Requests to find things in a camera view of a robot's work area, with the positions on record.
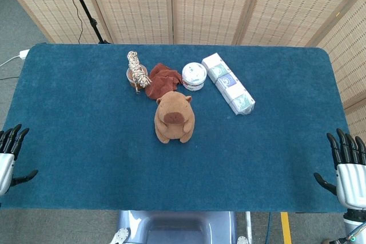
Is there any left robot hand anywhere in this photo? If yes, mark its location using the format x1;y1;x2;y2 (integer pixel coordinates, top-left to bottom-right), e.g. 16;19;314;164
0;124;39;196

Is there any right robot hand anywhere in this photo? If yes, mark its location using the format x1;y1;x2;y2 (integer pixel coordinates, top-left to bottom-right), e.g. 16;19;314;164
313;128;366;211

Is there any brown capybara plush toy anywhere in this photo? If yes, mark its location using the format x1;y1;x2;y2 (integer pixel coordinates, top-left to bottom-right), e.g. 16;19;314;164
154;91;196;144

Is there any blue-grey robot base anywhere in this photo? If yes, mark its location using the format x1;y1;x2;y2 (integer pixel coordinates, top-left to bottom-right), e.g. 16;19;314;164
110;210;252;244

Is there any yellow floor tape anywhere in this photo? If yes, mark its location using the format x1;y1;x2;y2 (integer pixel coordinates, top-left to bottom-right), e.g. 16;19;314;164
280;211;293;244

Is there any blue table mat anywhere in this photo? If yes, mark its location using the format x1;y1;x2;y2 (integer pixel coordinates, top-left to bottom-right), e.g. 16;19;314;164
0;43;360;214

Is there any small brown plastic cup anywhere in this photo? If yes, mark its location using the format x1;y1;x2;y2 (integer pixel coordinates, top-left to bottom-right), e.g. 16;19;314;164
126;66;149;87

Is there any wrapped tissue pack row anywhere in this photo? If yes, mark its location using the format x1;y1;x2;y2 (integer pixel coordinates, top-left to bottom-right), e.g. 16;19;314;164
201;53;256;116

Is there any black tripod stand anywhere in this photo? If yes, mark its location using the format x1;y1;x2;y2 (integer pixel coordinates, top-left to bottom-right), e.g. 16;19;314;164
63;0;112;45

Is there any rust brown cloth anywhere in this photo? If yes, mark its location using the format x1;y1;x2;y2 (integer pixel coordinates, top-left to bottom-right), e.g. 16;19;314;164
145;63;184;102

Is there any round white lidded container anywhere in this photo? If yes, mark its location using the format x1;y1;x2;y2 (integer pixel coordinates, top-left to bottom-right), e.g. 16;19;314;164
181;62;208;91

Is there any bamboo folding screen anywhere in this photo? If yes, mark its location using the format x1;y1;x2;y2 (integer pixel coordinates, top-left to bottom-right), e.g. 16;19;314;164
0;0;366;150

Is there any white cable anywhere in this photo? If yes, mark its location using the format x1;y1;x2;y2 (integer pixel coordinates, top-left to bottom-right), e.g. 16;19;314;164
0;55;21;68

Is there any braided multicolour rope bundle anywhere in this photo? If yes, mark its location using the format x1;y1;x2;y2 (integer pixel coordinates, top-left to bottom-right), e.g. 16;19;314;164
126;51;152;94

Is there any black cable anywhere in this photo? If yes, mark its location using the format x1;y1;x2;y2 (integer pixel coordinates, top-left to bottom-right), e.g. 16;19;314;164
58;0;84;43

